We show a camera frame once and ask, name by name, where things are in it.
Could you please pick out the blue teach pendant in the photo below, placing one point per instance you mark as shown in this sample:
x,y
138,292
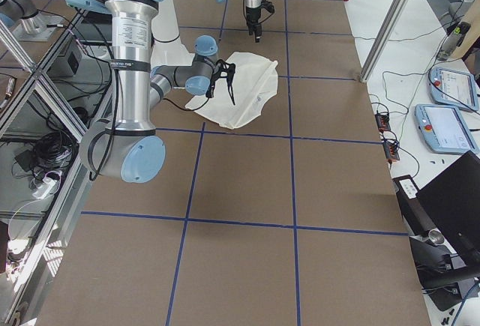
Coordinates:
x,y
452,87
444,130

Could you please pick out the black monitor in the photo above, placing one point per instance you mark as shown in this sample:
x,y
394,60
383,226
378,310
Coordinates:
x,y
451,200

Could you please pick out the near blue teach pendant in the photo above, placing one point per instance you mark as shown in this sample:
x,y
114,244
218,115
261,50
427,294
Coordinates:
x,y
444,130

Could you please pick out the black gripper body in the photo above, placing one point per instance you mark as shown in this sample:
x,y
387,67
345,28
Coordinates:
x,y
229,87
251,17

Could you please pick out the white power strip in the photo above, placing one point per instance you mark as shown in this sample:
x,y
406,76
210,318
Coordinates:
x,y
47,187

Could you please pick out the aluminium frame post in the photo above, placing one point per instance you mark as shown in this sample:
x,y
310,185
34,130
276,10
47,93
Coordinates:
x,y
382,38

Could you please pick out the cream long-sleeve cat shirt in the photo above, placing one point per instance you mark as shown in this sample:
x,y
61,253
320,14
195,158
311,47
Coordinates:
x,y
254,83

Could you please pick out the far blue teach pendant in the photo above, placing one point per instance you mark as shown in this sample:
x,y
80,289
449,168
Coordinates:
x,y
452,87

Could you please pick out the orange black connector box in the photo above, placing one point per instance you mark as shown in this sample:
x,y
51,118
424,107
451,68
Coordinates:
x,y
382,122

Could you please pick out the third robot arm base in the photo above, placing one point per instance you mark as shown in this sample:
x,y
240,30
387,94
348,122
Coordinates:
x,y
30,24

